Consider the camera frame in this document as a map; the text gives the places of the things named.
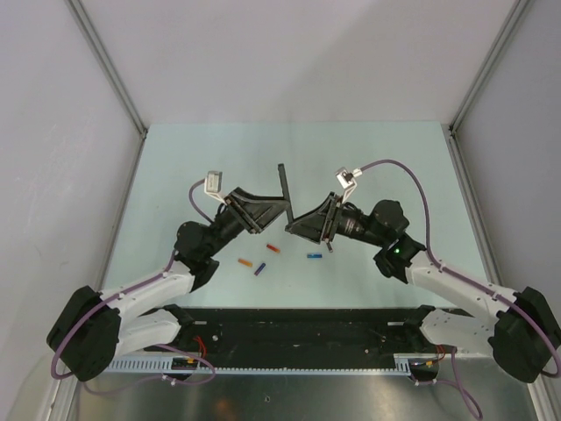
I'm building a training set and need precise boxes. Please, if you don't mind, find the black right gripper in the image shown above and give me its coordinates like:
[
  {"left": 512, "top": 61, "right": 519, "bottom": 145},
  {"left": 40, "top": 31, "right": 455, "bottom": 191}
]
[{"left": 286, "top": 192, "right": 387, "bottom": 248}]

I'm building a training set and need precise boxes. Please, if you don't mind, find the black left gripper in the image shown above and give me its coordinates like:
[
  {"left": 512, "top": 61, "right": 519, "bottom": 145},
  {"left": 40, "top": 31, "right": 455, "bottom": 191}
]
[{"left": 203, "top": 187, "right": 288, "bottom": 257}]

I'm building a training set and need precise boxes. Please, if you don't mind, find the black remote control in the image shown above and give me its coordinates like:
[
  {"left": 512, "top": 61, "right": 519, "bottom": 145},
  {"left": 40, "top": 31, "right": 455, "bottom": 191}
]
[{"left": 277, "top": 163, "right": 294, "bottom": 225}]

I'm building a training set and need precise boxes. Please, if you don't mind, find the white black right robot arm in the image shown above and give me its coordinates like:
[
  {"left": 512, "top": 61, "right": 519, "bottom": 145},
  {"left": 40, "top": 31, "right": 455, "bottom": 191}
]
[{"left": 286, "top": 194, "right": 560, "bottom": 383}]

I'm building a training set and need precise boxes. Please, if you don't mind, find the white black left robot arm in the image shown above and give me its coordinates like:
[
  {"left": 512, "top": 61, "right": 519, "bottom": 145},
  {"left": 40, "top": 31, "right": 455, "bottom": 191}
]
[{"left": 46, "top": 188, "right": 291, "bottom": 382}]

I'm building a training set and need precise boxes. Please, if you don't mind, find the red orange battery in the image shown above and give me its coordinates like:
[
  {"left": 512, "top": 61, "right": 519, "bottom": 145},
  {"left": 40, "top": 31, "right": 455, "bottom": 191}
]
[{"left": 266, "top": 243, "right": 281, "bottom": 253}]

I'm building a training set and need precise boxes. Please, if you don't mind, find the purple blue battery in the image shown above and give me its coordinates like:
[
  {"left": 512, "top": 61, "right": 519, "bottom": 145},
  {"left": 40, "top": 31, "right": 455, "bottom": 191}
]
[{"left": 254, "top": 262, "right": 266, "bottom": 276}]

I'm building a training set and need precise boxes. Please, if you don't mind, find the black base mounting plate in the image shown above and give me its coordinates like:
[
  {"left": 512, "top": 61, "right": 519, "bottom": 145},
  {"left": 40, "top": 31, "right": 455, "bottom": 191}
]
[{"left": 168, "top": 305, "right": 451, "bottom": 365}]

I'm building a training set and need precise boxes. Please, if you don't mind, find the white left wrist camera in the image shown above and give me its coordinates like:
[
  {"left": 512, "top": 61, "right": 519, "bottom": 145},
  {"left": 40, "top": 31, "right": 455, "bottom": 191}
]
[{"left": 203, "top": 170, "right": 225, "bottom": 203}]

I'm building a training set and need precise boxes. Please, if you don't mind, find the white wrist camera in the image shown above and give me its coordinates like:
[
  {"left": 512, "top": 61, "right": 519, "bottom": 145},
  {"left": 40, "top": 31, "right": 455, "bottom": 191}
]
[
  {"left": 203, "top": 170, "right": 225, "bottom": 203},
  {"left": 336, "top": 168, "right": 363, "bottom": 203}
]

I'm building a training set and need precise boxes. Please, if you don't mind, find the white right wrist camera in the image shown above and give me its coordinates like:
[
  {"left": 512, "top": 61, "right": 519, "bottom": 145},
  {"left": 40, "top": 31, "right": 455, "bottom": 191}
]
[{"left": 336, "top": 168, "right": 363, "bottom": 203}]

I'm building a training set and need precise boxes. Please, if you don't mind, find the grey slotted cable duct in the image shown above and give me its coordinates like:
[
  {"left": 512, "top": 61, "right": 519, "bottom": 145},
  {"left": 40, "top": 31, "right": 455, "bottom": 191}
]
[{"left": 104, "top": 353, "right": 437, "bottom": 375}]

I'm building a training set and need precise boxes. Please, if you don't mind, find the left aluminium frame post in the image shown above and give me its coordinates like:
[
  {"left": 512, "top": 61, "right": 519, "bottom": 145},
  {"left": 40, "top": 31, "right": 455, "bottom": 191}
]
[{"left": 65, "top": 0, "right": 148, "bottom": 139}]

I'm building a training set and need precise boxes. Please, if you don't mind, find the aluminium frame post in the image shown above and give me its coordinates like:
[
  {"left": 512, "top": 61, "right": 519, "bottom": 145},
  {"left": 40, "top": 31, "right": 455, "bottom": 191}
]
[
  {"left": 65, "top": 0, "right": 148, "bottom": 139},
  {"left": 446, "top": 0, "right": 534, "bottom": 132}
]

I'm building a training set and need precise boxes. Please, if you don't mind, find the right aluminium frame post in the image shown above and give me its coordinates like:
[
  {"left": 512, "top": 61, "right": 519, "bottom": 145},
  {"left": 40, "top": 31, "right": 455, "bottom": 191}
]
[{"left": 446, "top": 0, "right": 534, "bottom": 132}]

